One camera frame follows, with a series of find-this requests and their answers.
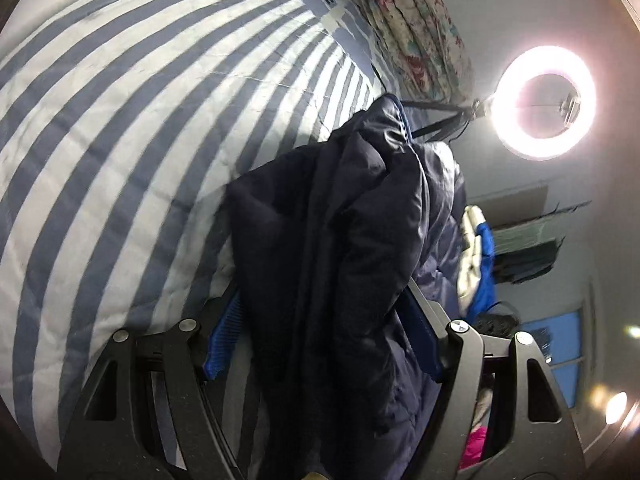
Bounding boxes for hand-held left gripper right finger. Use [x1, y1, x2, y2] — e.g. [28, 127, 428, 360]
[402, 277, 587, 480]

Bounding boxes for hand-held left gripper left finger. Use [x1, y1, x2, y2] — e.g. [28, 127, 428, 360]
[57, 295, 246, 480]

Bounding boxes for navy puffer jacket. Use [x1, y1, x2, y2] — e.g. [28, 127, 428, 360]
[226, 93, 481, 480]

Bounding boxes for black clothes rack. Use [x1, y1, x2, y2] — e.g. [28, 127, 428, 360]
[542, 199, 592, 221]

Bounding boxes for blue and white jacket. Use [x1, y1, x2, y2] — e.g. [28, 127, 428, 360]
[457, 205, 498, 322]

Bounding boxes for pink cloth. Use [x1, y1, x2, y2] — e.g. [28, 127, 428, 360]
[459, 424, 489, 470]

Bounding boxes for striped hanging towel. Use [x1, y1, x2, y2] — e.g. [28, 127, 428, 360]
[492, 222, 557, 257]

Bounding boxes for window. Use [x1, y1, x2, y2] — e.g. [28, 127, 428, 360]
[520, 310, 587, 402]

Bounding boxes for grey striped bed sheet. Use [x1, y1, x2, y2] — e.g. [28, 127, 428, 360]
[0, 0, 391, 461]

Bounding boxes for ceiling light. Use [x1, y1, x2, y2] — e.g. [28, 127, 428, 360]
[604, 391, 629, 427]

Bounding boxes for black tripod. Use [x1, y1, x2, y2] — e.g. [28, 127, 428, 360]
[400, 97, 496, 143]

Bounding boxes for floral patterned pillow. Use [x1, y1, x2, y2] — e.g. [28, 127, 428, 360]
[357, 0, 476, 103]

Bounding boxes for ring light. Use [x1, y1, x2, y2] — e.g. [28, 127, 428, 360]
[492, 46, 598, 161]

